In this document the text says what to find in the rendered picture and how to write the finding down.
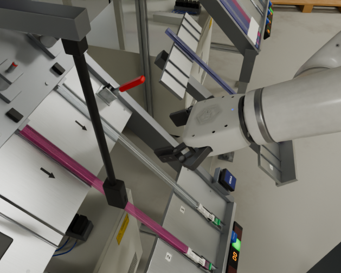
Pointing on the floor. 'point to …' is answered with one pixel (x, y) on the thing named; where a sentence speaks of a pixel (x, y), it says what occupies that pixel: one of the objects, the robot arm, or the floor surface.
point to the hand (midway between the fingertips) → (170, 136)
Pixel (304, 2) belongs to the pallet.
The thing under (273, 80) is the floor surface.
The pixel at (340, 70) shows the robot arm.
